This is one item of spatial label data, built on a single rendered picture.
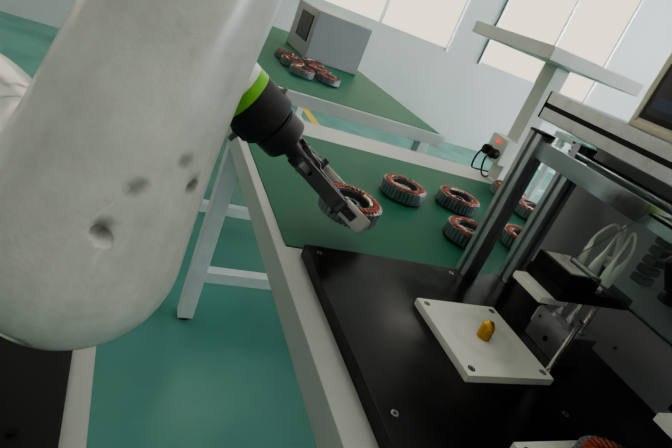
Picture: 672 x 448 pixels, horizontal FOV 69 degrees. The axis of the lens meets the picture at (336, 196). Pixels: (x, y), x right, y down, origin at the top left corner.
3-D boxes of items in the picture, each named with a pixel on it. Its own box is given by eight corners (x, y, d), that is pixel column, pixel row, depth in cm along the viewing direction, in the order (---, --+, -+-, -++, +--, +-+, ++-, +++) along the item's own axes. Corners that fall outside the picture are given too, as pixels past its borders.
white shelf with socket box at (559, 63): (472, 204, 138) (556, 45, 122) (415, 152, 169) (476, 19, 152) (559, 224, 153) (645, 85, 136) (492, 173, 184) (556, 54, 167)
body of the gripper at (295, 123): (249, 129, 79) (286, 166, 84) (256, 150, 72) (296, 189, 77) (284, 98, 79) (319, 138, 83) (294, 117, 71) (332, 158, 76)
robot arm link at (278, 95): (278, 80, 68) (268, 63, 76) (215, 135, 69) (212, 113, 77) (305, 111, 71) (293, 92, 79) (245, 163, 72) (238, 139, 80)
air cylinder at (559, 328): (554, 366, 72) (574, 337, 70) (523, 330, 79) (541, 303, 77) (578, 367, 75) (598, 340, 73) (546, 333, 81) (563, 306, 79)
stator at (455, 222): (452, 223, 117) (459, 210, 116) (494, 248, 113) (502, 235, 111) (434, 232, 108) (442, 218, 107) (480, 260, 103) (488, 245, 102)
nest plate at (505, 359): (464, 382, 61) (469, 375, 61) (413, 303, 74) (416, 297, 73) (550, 385, 67) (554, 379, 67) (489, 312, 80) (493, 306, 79)
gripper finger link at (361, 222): (346, 195, 79) (347, 197, 78) (370, 221, 82) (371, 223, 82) (331, 207, 79) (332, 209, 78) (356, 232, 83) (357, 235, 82)
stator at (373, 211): (325, 225, 80) (334, 205, 79) (309, 192, 89) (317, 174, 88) (383, 237, 85) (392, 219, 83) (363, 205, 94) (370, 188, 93)
